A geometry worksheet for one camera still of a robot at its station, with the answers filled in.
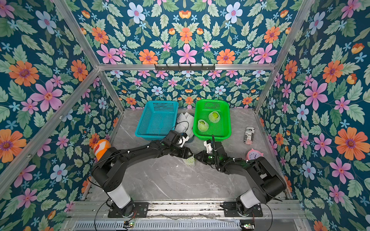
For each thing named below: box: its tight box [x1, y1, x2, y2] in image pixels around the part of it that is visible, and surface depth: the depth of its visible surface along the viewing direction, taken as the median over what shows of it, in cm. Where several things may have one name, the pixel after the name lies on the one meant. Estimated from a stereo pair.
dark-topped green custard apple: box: [197, 119, 209, 132], surface depth 103 cm
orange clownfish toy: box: [93, 139, 112, 162], surface depth 90 cm
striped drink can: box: [243, 126, 255, 146], surface depth 101 cm
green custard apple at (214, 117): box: [208, 111, 221, 124], surface depth 110 cm
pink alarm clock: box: [245, 148, 264, 161], surface depth 93 cm
